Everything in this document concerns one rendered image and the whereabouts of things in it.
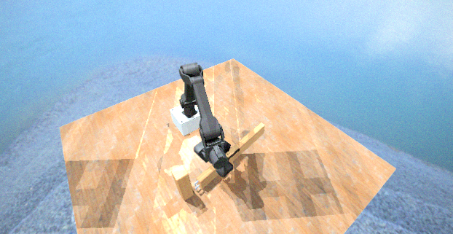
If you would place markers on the wooden post with dark slot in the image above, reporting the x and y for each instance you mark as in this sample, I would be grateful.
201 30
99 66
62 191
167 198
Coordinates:
182 181

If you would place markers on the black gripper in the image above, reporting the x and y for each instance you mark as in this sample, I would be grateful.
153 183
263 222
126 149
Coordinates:
200 151

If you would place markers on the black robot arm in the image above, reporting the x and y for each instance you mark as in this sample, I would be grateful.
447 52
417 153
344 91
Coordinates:
210 130

